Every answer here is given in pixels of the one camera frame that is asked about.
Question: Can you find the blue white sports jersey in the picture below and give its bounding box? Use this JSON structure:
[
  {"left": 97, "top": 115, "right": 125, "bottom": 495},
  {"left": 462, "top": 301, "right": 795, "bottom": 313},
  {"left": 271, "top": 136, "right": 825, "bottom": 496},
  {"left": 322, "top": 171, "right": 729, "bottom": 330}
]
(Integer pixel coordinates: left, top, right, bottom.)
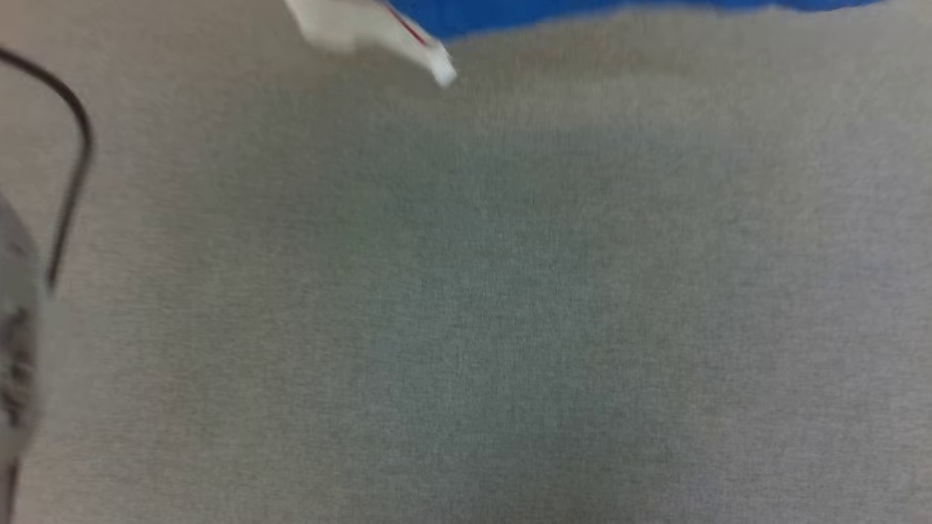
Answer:
[{"left": 284, "top": 0, "right": 885, "bottom": 88}]

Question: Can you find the thin black looping cable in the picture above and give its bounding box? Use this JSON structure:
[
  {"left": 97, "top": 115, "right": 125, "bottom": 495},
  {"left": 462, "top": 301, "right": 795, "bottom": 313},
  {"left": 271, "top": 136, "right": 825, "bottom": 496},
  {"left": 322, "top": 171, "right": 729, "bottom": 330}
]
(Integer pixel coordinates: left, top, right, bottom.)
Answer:
[{"left": 0, "top": 46, "right": 95, "bottom": 293}]

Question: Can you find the grey fabric sofa seat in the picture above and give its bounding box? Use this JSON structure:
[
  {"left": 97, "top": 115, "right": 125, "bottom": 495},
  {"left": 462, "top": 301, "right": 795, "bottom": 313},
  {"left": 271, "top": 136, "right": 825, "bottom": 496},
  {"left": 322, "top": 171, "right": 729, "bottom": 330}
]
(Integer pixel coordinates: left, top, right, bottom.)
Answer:
[{"left": 0, "top": 0, "right": 932, "bottom": 524}]

